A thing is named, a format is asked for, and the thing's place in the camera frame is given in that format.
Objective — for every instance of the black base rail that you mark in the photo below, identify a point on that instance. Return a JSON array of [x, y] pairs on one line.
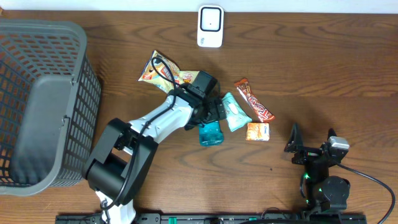
[[155, 218]]

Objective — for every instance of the orange chocolate bar wrapper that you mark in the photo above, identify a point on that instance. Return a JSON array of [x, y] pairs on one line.
[[260, 110]]

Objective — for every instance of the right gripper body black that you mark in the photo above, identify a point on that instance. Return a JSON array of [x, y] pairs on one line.
[[314, 172]]

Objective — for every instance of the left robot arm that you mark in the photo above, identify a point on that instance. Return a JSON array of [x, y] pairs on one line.
[[119, 163]]

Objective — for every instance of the yellow snack chip bag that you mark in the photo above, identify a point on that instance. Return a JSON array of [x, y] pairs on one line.
[[158, 62]]

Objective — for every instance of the blue Listerine mouthwash bottle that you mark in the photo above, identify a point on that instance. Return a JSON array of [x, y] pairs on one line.
[[210, 134]]

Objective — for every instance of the white barcode scanner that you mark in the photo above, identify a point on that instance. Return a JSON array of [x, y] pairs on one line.
[[210, 26]]

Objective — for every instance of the grey plastic basket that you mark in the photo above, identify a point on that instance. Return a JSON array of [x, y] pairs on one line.
[[50, 97]]

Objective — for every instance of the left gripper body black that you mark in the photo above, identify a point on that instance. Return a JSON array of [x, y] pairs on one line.
[[208, 111]]

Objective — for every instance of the mint green snack packet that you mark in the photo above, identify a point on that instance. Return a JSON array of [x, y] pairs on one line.
[[235, 116]]

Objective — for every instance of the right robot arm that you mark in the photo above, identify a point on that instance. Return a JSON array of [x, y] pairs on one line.
[[323, 192]]

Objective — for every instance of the small orange snack packet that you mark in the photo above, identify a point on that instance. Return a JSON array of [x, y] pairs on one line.
[[258, 132]]

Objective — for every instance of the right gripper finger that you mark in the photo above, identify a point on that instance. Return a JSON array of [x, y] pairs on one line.
[[331, 134], [295, 142]]

